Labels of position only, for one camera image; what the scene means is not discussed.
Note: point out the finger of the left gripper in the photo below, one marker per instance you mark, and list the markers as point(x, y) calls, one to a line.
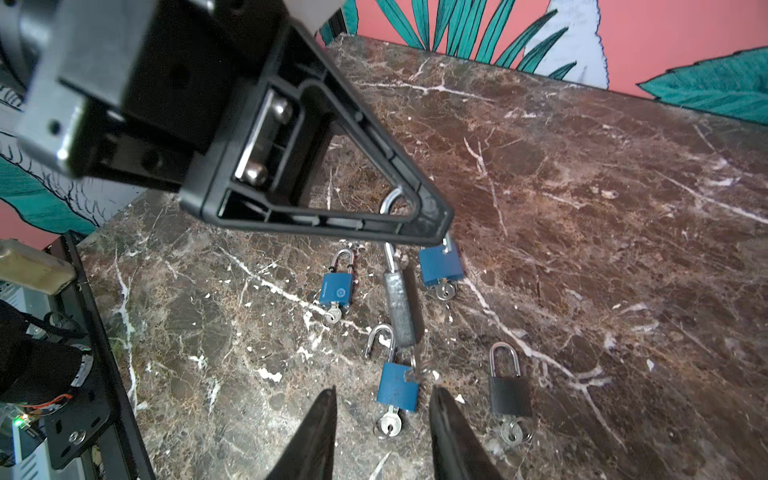
point(298, 151)

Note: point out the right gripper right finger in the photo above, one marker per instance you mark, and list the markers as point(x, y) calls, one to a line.
point(457, 452)

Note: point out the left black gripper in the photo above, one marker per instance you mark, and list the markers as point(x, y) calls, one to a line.
point(131, 91)

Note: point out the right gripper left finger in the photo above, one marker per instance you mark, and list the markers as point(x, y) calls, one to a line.
point(310, 452)

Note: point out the black padlock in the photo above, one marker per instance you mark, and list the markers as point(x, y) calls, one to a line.
point(402, 300)
point(510, 398)

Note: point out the blue padlock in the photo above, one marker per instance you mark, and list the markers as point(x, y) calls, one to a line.
point(394, 390)
point(441, 268)
point(337, 285)

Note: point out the small green circuit board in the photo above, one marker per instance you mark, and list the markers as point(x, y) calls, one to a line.
point(13, 419)

